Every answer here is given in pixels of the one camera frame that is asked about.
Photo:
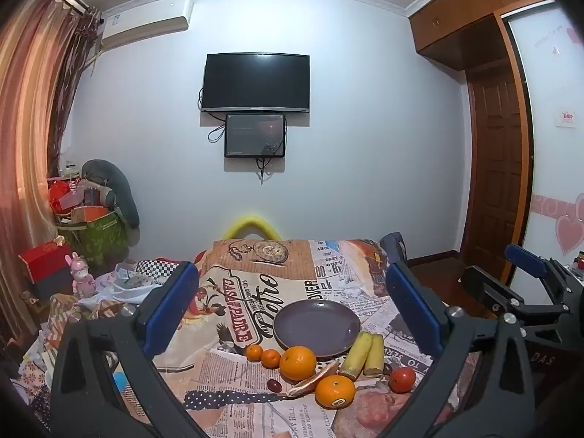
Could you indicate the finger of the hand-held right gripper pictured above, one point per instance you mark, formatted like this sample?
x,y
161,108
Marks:
x,y
524,258
483,285

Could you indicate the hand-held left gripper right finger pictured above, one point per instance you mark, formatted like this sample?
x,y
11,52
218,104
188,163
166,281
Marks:
x,y
413,312

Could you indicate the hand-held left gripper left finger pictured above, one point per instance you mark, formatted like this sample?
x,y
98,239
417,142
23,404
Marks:
x,y
171,303

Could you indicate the yellow corn piece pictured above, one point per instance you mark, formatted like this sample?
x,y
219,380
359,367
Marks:
x,y
355,356
375,356

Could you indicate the red tomato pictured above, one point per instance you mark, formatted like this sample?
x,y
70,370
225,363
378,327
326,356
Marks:
x,y
402,380

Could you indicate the small tangerine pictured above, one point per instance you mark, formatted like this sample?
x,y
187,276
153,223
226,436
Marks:
x,y
254,352
271,359

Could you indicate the purple plate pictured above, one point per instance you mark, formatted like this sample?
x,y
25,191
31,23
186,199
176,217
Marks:
x,y
315,328

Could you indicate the orange with sticker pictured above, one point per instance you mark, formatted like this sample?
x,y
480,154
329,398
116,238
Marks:
x,y
334,390

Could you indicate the large orange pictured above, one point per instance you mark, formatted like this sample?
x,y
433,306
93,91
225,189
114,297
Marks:
x,y
298,364

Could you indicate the orange slice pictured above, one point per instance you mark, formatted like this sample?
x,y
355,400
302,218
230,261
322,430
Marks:
x,y
308,385

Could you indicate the black white checkered cloth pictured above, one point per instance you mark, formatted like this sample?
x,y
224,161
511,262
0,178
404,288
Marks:
x,y
155,267

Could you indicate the white crumpled cloth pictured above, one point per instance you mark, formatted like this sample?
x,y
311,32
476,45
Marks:
x,y
123,287

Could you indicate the newspaper print tablecloth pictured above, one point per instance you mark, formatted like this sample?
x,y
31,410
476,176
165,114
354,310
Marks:
x,y
237,292

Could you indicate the brown wooden door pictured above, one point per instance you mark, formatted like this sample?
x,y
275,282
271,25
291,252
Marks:
x,y
497,169

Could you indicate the white heart sticker wardrobe door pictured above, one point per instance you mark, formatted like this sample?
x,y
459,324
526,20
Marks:
x,y
552,169

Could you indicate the pink toy figure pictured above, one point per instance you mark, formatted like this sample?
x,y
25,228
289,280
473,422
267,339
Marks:
x,y
82,276

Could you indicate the green patterned box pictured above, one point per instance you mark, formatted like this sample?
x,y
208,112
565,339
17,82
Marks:
x,y
98,237

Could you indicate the yellow chair back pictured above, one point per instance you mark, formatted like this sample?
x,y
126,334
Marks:
x,y
250,226

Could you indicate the grey plush pillow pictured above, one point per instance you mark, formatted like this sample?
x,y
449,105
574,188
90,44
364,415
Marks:
x,y
121,191

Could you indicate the dark red grape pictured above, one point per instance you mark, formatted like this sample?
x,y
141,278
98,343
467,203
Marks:
x,y
273,385

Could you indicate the red box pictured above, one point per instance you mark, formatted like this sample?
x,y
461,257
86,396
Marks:
x,y
43,258

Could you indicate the pile of red gift boxes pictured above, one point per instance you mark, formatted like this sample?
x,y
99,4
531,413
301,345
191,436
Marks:
x,y
73,198

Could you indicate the red white door sticker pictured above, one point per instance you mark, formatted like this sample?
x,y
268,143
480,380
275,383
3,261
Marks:
x,y
567,117

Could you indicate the pink striped curtain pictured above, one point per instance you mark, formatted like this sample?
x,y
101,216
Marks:
x,y
27,123

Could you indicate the wooden overhead cabinet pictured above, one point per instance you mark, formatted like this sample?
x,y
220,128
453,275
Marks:
x,y
456,23

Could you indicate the brown patterned curtain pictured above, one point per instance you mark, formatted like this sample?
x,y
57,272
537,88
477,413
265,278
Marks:
x,y
75,77

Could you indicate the white air conditioner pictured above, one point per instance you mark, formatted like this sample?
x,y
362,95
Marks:
x,y
146,23

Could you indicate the small black wall monitor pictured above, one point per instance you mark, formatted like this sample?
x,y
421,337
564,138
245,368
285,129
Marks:
x,y
255,134

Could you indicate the black wall television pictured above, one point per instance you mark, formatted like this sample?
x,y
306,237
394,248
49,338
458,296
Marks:
x,y
255,82

